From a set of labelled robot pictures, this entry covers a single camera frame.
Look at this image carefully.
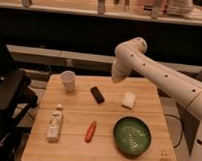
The white sponge block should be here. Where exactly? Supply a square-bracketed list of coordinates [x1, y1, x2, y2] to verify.
[122, 92, 136, 109]

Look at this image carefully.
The white glue bottle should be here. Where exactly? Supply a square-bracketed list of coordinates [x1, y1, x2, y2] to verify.
[46, 104, 63, 142]

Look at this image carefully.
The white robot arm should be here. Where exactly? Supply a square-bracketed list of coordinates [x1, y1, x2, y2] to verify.
[112, 37, 202, 161]

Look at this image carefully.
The black cable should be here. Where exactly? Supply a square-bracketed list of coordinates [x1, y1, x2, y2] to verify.
[164, 112, 185, 150]

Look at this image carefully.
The white paper cup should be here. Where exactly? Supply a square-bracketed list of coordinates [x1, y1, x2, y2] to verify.
[60, 71, 76, 93]

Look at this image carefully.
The green bowl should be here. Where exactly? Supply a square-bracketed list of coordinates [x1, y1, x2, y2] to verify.
[113, 116, 152, 157]

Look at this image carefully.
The grey metal rail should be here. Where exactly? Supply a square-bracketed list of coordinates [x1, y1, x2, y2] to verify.
[5, 44, 202, 75]

